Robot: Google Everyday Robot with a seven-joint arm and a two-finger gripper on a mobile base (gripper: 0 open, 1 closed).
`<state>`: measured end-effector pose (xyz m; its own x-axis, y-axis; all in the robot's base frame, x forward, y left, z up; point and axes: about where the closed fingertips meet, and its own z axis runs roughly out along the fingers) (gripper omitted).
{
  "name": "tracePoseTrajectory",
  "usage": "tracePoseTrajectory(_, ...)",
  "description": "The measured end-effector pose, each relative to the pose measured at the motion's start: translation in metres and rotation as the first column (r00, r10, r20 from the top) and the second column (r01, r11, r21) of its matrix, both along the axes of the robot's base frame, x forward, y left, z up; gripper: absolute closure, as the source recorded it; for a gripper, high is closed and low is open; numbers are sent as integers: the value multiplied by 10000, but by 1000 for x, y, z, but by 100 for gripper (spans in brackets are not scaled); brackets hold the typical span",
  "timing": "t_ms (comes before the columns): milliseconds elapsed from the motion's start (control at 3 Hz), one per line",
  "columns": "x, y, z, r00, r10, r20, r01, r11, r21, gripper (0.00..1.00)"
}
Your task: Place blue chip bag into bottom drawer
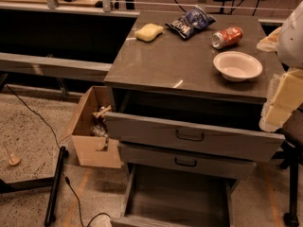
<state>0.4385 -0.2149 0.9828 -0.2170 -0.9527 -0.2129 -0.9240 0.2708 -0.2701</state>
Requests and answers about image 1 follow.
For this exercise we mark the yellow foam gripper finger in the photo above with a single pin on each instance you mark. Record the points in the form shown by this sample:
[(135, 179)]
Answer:
[(284, 96), (269, 43)]

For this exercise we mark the blue chip bag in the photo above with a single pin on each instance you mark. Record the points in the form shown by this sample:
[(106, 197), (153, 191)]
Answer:
[(192, 22)]

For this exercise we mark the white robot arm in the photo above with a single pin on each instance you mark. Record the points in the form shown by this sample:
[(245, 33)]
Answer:
[(290, 40)]

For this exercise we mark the grey drawer cabinet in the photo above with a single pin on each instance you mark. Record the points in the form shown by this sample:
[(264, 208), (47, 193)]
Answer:
[(174, 79)]

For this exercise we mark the top drawer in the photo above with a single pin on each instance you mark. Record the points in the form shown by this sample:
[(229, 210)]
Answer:
[(235, 143)]

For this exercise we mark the drawer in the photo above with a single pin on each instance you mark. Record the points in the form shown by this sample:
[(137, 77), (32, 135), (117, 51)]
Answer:
[(185, 161), (235, 143), (158, 197)]

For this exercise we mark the middle drawer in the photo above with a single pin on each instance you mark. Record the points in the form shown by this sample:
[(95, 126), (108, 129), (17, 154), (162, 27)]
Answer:
[(185, 161)]

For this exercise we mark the bottom drawer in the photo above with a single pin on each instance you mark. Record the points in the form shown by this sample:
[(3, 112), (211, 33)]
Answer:
[(158, 197)]

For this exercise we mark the red soda can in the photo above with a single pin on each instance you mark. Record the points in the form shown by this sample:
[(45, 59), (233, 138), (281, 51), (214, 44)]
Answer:
[(226, 37)]

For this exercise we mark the white bowl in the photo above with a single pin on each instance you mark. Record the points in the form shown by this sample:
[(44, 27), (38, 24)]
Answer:
[(237, 66)]

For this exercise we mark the yellow sponge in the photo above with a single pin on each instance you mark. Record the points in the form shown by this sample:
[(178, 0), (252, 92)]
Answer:
[(148, 32)]

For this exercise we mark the items inside cardboard box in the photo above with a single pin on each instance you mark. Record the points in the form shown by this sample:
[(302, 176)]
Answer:
[(99, 127)]

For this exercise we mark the cardboard box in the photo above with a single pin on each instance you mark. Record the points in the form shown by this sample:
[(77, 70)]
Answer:
[(91, 150)]

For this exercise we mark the black metal stand leg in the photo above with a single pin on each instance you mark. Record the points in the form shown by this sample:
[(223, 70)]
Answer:
[(52, 182)]

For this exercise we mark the small wooden spinning top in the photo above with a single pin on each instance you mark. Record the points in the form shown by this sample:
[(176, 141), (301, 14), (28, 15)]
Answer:
[(13, 159)]

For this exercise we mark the grey metal rail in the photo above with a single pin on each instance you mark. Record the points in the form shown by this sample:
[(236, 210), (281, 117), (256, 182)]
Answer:
[(54, 67)]

